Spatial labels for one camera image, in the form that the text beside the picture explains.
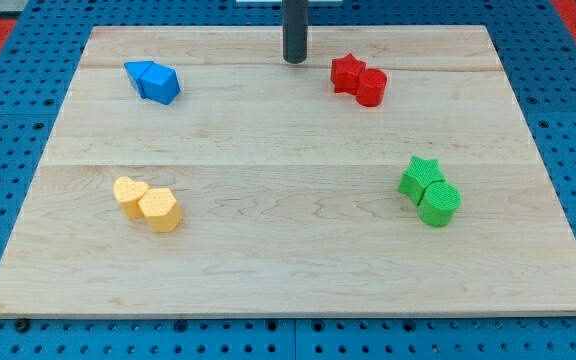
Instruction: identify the red cylinder block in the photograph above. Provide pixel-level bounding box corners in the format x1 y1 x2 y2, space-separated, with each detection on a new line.
355 68 388 107

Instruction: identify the green star block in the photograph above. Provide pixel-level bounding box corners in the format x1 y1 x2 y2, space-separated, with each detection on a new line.
397 156 446 205

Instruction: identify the blue cube block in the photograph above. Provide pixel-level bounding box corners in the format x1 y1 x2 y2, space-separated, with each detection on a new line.
140 63 181 105

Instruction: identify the yellow heart block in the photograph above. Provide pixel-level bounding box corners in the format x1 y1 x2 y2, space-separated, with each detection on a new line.
113 176 150 219

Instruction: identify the light wooden board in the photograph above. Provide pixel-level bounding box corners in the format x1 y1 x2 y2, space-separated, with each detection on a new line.
0 25 576 319

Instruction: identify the red star block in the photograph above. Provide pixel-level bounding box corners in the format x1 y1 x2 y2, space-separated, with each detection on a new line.
330 53 366 95

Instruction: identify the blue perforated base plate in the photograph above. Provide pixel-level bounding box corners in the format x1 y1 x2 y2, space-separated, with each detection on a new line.
0 1 576 359

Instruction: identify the green cylinder block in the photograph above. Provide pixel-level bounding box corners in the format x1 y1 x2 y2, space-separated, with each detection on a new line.
418 182 461 227

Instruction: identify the yellow hexagon block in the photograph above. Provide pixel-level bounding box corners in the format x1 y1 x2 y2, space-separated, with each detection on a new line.
138 188 183 233

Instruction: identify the blue triangle block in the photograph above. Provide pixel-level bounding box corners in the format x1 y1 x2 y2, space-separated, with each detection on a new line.
124 61 154 98

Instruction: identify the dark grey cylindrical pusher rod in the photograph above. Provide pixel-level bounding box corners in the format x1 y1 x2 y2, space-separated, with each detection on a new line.
282 0 308 64

